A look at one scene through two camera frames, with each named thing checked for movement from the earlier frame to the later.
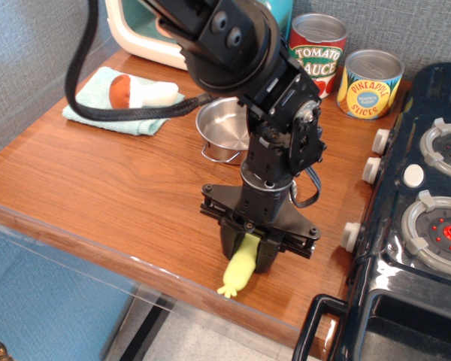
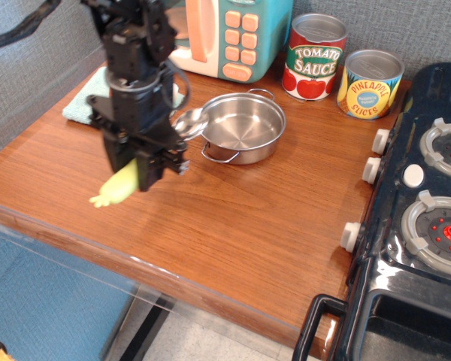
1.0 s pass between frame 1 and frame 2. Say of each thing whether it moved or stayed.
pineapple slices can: stayed
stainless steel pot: stayed
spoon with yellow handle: moved
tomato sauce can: stayed
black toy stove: stayed
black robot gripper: moved
